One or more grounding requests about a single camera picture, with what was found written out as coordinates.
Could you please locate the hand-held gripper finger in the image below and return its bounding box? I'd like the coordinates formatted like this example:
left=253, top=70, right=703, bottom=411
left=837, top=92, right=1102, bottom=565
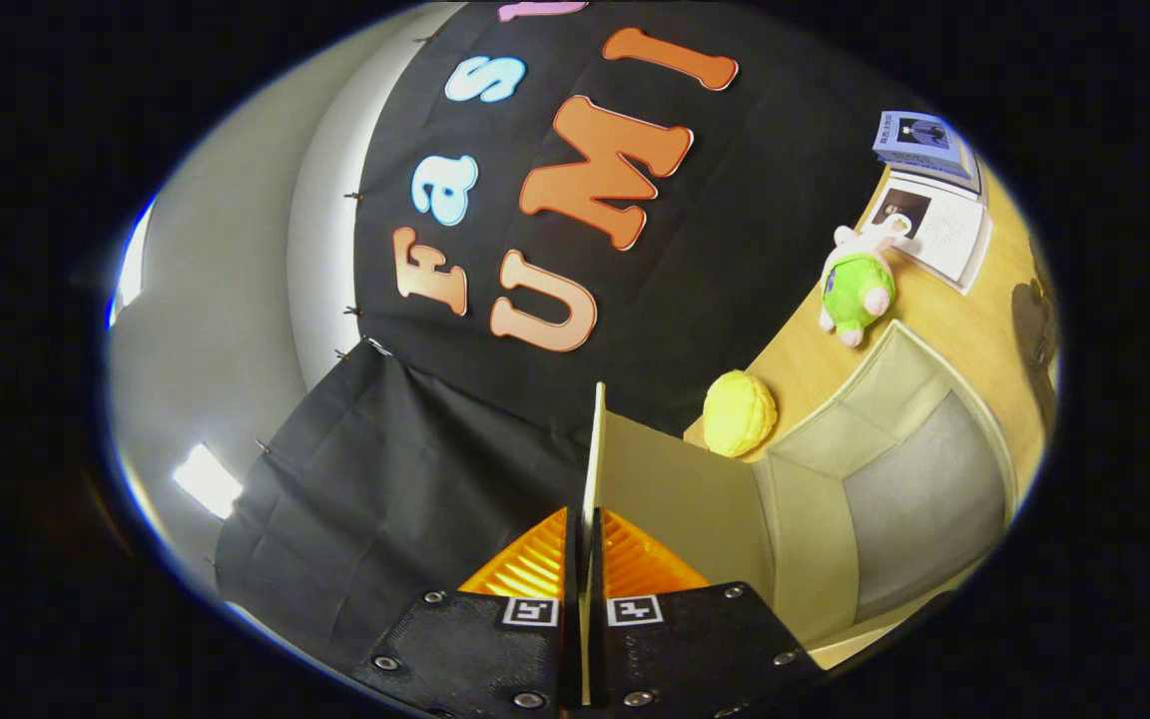
left=588, top=507, right=828, bottom=718
left=348, top=506, right=583, bottom=718

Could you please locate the grey fabric storage box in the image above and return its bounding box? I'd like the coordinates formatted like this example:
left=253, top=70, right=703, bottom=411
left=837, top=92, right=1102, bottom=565
left=580, top=320, right=1021, bottom=705

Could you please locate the brown fuzzy shoe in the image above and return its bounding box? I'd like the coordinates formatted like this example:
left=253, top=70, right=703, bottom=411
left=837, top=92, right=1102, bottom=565
left=1011, top=280, right=1060, bottom=400

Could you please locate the yellow plush ball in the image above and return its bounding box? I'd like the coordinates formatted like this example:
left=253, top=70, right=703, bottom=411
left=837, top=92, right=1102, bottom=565
left=703, top=369, right=779, bottom=458

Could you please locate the black backdrop cloth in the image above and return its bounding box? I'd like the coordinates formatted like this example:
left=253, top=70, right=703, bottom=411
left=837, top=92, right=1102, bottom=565
left=214, top=0, right=945, bottom=680

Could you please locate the bright ceiling light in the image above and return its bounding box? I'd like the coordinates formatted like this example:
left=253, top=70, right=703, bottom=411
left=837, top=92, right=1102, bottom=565
left=173, top=442, right=244, bottom=520

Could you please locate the green and pink plush toy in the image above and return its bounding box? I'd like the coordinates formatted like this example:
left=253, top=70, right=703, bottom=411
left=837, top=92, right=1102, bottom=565
left=819, top=225, right=910, bottom=348

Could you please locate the white book with dark photo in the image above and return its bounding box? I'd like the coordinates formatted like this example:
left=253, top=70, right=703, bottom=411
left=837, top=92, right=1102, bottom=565
left=869, top=172, right=993, bottom=296

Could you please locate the blue book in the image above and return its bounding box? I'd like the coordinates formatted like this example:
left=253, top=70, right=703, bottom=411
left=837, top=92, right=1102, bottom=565
left=872, top=110, right=983, bottom=189

